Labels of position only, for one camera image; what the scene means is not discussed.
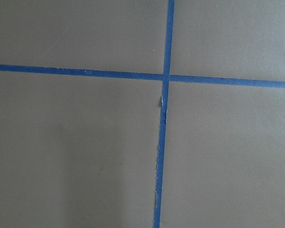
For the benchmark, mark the long blue tape strip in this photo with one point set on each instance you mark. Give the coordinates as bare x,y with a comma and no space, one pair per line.
163,114

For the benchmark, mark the crossing blue tape strip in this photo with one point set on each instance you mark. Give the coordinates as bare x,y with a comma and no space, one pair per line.
144,76

